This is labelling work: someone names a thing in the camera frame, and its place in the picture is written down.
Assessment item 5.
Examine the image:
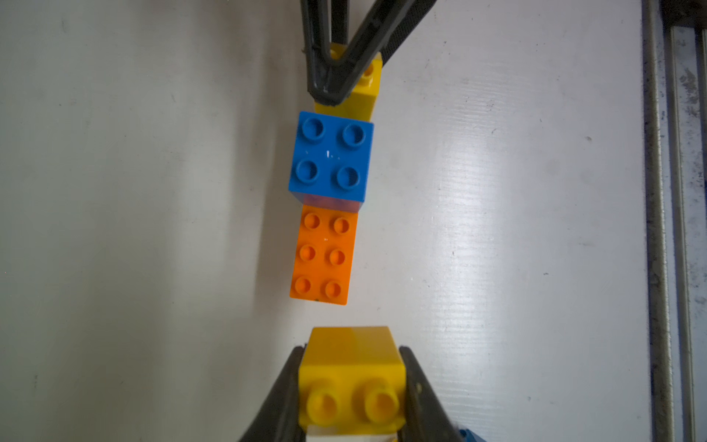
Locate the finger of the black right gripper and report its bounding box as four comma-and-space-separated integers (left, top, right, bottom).
381, 0, 436, 61
300, 0, 414, 106

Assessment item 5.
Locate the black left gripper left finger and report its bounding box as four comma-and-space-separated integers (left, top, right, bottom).
239, 346, 306, 442

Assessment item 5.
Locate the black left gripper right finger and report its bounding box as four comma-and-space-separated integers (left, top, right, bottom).
399, 346, 464, 442

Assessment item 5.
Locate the yellow lego brick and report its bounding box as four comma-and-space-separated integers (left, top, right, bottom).
314, 53, 383, 122
298, 326, 407, 436

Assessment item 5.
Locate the blue lego brick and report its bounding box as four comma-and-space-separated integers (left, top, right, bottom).
288, 112, 375, 214

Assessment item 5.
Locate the orange lego plate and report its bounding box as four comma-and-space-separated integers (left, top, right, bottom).
290, 206, 358, 306

